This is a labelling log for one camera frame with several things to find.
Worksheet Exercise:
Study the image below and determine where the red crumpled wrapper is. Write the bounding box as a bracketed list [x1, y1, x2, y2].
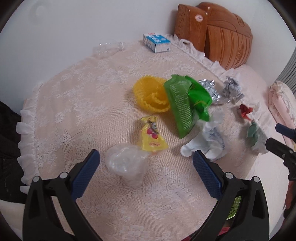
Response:
[238, 104, 253, 121]

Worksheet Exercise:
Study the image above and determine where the green foam fruit net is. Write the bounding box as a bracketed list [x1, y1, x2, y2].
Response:
[164, 75, 198, 138]

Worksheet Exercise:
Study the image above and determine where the green cellophane wrapper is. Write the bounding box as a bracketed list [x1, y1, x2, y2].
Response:
[185, 75, 212, 121]

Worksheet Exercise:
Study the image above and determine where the blue white milk carton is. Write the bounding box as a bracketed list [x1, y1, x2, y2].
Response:
[143, 33, 171, 53]

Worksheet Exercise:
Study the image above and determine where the clear plastic bottle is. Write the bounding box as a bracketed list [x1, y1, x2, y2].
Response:
[93, 41, 125, 57]

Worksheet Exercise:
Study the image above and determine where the folded pink quilt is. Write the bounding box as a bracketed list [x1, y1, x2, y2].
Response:
[268, 80, 296, 144]

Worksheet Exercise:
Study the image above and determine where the pink bed sheet mattress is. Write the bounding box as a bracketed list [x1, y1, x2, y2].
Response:
[235, 64, 292, 223]

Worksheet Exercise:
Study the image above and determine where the wooden bed headboard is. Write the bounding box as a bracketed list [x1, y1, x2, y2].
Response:
[174, 2, 253, 70]

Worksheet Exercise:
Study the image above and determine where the green plastic trash basket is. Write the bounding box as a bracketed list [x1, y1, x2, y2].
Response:
[227, 196, 242, 220]

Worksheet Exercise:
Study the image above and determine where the black puffer jacket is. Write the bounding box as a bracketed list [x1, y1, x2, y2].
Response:
[0, 102, 27, 204]

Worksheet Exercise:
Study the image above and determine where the crumpled grey printed paper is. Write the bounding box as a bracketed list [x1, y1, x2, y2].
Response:
[221, 76, 244, 104]

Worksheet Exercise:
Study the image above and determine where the dark green white wrapper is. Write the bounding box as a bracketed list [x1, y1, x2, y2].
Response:
[246, 120, 268, 154]

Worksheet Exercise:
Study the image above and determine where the clear crumpled plastic bag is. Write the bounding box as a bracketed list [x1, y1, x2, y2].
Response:
[105, 144, 150, 188]

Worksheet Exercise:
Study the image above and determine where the yellow snack packet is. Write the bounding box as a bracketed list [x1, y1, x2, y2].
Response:
[137, 115, 168, 154]

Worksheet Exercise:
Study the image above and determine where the crumpled white blue paper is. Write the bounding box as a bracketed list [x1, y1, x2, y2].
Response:
[180, 108, 229, 162]

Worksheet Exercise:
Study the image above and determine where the silver foil blister pack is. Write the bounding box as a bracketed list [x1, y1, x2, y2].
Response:
[198, 79, 227, 105]

